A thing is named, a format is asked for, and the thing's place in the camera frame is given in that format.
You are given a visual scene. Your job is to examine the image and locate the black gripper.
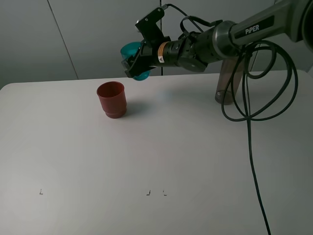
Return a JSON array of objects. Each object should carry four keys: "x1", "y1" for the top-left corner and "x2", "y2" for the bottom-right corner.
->
[{"x1": 122, "y1": 40, "x2": 171, "y2": 78}]

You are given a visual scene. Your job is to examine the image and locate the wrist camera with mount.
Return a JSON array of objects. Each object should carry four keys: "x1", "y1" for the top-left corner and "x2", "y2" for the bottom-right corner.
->
[{"x1": 135, "y1": 7, "x2": 165, "y2": 47}]

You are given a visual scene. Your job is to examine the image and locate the black cable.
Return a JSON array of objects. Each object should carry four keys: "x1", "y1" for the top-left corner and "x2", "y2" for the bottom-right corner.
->
[{"x1": 163, "y1": 3, "x2": 299, "y2": 235}]

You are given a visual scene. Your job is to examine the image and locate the teal transparent plastic cup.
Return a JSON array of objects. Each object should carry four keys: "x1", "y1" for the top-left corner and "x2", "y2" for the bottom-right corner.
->
[{"x1": 120, "y1": 42, "x2": 150, "y2": 81}]

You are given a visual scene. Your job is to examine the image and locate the smoky transparent water bottle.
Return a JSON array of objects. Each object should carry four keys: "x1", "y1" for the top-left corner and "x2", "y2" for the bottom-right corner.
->
[{"x1": 215, "y1": 57, "x2": 244, "y2": 105}]

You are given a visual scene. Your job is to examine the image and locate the red plastic cup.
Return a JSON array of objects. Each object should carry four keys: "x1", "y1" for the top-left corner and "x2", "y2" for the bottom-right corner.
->
[{"x1": 96, "y1": 81, "x2": 127, "y2": 118}]

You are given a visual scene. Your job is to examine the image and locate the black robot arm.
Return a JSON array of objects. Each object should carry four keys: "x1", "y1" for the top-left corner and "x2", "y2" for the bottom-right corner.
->
[{"x1": 122, "y1": 0, "x2": 313, "y2": 81}]

